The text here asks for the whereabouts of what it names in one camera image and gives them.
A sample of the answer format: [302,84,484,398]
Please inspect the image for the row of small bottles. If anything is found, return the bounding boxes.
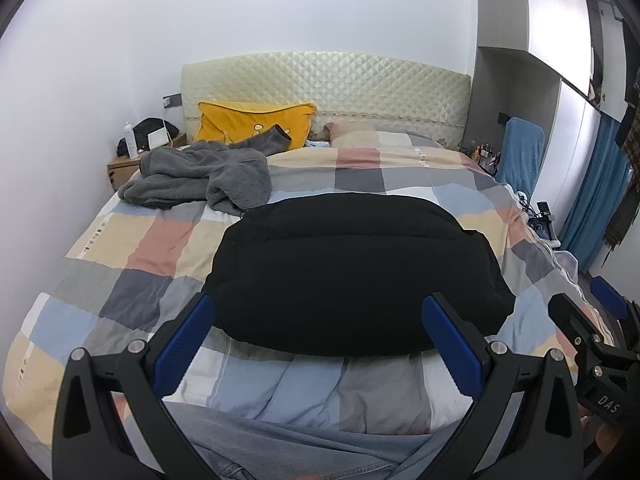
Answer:
[462,141,503,169]

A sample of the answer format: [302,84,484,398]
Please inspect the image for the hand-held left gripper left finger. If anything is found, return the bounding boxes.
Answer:
[52,292,217,480]

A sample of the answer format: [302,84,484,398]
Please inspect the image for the checkered pastel duvet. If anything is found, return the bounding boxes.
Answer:
[0,130,617,447]

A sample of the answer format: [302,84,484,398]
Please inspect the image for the person's right hand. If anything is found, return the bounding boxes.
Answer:
[577,406,632,463]

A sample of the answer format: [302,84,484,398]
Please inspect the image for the black device with cable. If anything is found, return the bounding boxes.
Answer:
[524,201,557,242]

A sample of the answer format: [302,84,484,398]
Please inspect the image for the black puffer jacket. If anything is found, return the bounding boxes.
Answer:
[200,195,517,359]

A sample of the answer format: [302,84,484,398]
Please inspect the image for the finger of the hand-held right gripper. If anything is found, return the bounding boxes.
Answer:
[589,276,634,321]
[547,292,610,357]

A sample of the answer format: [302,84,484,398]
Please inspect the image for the wooden nightstand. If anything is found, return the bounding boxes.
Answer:
[106,132,188,192]

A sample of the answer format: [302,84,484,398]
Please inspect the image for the black bag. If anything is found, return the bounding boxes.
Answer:
[117,117,180,157]

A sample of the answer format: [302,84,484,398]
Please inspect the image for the grey fleece garment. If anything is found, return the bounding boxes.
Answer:
[117,127,292,212]

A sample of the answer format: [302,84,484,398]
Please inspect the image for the grey wardrobe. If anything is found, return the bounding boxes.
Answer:
[472,0,607,241]

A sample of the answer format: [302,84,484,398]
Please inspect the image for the checkered pillow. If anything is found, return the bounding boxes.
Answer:
[325,121,443,151]

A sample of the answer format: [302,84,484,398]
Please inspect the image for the blue curtain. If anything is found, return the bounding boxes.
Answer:
[557,110,632,277]

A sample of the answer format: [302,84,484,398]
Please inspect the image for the yellow pillow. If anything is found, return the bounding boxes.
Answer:
[192,101,319,151]

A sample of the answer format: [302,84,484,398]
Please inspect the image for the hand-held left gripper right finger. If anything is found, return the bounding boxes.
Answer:
[421,292,586,480]

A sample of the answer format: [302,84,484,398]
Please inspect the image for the cream quilted headboard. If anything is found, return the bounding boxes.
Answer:
[180,51,472,151]

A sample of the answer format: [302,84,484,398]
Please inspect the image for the blue jeans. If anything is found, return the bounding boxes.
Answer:
[114,402,478,480]

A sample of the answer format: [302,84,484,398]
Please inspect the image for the blue towel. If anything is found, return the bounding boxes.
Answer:
[495,116,546,201]

